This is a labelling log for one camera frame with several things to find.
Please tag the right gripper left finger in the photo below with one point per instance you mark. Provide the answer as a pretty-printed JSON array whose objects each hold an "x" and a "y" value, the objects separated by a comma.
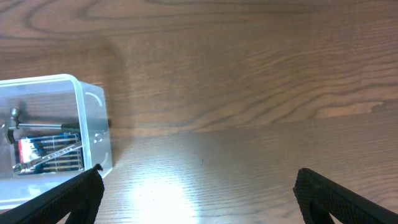
[{"x": 78, "y": 199}]

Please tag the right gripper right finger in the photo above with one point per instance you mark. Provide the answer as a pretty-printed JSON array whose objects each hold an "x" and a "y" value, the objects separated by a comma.
[{"x": 320, "y": 200}]

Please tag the silver combination wrench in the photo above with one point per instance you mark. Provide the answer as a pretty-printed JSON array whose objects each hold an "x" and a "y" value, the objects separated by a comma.
[{"x": 31, "y": 160}]

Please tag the precision screwdriver set case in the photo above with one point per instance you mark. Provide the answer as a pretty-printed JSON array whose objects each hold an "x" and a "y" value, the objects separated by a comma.
[{"x": 48, "y": 144}]

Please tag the small claw hammer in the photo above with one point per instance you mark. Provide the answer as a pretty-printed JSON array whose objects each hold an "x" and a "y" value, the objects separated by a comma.
[{"x": 69, "y": 131}]

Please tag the clear plastic container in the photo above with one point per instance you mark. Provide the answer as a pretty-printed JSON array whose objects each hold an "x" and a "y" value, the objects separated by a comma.
[{"x": 53, "y": 99}]

